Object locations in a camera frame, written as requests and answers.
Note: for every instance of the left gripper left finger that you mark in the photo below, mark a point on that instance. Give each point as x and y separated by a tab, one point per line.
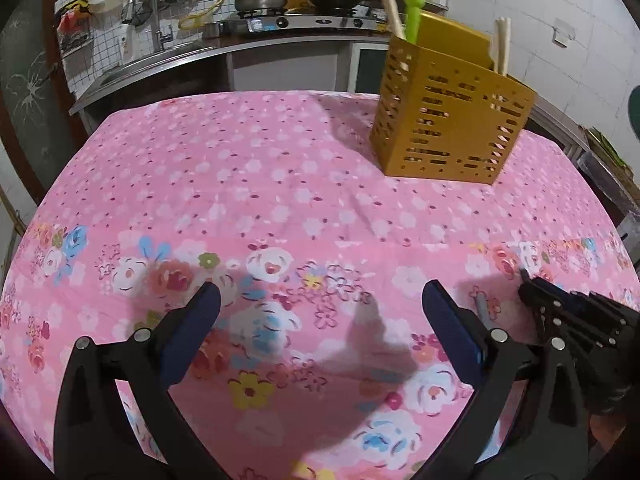
93	438

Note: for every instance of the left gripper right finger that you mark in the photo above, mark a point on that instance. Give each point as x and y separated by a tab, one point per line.
525	418

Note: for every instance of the grey handled utensil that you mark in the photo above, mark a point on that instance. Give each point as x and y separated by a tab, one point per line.
481	303

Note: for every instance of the wooden chopstick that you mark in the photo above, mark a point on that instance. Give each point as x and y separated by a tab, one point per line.
497	45
393	18
505	45

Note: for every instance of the green handled utensil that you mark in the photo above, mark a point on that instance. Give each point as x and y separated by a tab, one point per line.
413	10

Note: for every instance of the kitchen counter with cabinets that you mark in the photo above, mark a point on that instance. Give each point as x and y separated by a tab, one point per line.
325	62

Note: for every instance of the green round board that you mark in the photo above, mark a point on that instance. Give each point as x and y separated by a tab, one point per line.
633	110

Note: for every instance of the pink floral tablecloth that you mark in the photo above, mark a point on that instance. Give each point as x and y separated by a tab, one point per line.
321	364

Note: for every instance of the yellow plastic utensil holder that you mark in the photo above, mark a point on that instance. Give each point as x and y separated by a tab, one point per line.
445	110

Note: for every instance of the dark wooden door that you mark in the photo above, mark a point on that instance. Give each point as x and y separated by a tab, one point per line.
37	133

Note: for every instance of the steel sink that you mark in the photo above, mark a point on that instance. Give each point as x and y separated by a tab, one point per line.
140	65

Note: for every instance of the steel gas stove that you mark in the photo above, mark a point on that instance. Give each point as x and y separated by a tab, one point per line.
261	24

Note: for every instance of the steel faucet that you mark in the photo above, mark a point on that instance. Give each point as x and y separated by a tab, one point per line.
136	13

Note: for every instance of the black wok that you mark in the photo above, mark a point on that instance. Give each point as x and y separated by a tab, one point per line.
335	7

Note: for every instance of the white wall socket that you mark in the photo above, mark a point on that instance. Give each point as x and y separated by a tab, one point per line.
563	33

